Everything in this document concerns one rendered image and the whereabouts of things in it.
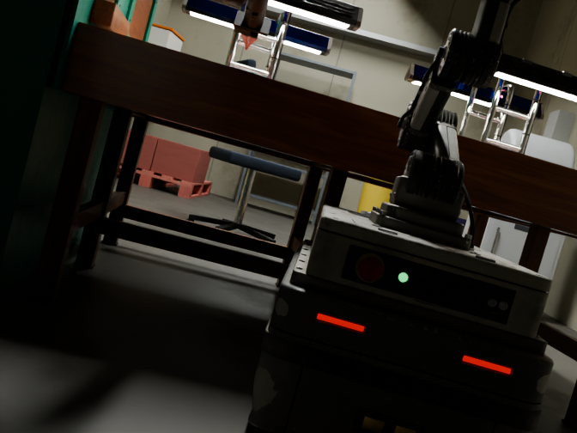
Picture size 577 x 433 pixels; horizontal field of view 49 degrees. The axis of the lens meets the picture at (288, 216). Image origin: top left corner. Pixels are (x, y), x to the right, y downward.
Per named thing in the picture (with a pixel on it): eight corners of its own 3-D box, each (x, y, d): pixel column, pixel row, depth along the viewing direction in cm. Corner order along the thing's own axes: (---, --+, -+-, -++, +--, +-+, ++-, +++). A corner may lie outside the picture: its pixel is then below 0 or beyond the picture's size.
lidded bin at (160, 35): (141, 55, 689) (147, 29, 687) (179, 65, 687) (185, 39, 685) (125, 45, 637) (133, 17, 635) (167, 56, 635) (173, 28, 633)
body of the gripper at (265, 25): (236, 15, 185) (241, -6, 179) (270, 25, 187) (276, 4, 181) (232, 28, 182) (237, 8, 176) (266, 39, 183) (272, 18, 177)
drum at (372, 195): (381, 242, 786) (397, 188, 782) (385, 246, 743) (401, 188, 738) (348, 232, 788) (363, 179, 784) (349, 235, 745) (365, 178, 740)
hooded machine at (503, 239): (542, 322, 441) (598, 143, 432) (464, 300, 444) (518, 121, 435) (514, 303, 507) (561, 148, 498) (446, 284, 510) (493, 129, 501)
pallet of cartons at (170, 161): (136, 173, 777) (146, 134, 773) (213, 196, 772) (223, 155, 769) (94, 172, 637) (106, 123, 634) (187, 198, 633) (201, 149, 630)
